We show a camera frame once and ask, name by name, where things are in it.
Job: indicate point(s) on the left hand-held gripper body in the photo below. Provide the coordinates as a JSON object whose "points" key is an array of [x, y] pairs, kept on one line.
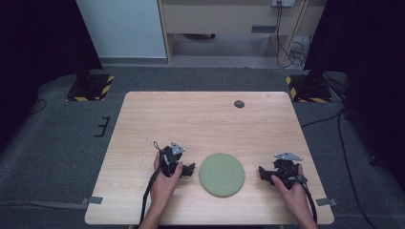
{"points": [[170, 159]]}

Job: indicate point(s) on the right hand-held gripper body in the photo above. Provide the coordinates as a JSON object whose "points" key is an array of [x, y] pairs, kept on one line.
{"points": [[285, 168]]}

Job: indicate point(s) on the green round plate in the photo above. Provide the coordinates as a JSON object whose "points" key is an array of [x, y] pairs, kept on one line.
{"points": [[222, 175]]}

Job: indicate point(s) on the person's left hand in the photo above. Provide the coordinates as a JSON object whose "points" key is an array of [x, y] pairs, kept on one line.
{"points": [[164, 191]]}

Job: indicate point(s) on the person's right hand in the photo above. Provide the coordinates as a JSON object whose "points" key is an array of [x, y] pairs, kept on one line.
{"points": [[294, 198]]}

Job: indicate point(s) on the grey tape piece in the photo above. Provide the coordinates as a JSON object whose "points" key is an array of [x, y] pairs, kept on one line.
{"points": [[93, 200], [326, 202]]}

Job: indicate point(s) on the dark round table grommet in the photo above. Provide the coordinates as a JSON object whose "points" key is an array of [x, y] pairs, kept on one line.
{"points": [[239, 104]]}

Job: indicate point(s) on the black yellow-striped stand base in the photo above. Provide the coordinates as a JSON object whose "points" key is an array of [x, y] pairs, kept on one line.
{"points": [[307, 90], [90, 89]]}

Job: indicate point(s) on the grey cabinet label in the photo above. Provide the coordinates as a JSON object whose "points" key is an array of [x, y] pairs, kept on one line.
{"points": [[263, 29]]}

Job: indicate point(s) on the dark curtain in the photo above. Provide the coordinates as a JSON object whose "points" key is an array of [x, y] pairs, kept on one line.
{"points": [[38, 47], [366, 47]]}

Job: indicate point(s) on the beige wooden cabinet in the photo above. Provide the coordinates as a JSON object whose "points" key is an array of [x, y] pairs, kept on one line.
{"points": [[223, 19]]}

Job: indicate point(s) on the grey wall socket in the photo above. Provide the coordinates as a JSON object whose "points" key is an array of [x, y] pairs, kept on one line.
{"points": [[283, 2]]}

